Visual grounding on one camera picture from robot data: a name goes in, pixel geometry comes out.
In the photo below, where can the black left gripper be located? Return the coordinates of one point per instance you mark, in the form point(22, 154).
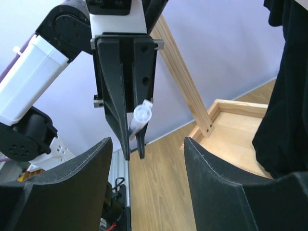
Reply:
point(125, 67)

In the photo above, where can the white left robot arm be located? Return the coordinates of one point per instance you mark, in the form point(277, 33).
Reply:
point(116, 33)

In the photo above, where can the small clear pen cap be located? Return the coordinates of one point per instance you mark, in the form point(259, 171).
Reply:
point(143, 112)

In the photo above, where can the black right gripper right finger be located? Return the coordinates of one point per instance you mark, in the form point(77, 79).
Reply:
point(227, 198)

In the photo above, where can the dark purple pen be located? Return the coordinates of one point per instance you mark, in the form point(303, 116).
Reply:
point(134, 127)

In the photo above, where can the black t-shirt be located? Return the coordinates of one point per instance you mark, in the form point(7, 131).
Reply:
point(281, 141)

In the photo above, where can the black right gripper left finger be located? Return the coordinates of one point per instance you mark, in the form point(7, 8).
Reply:
point(68, 197)

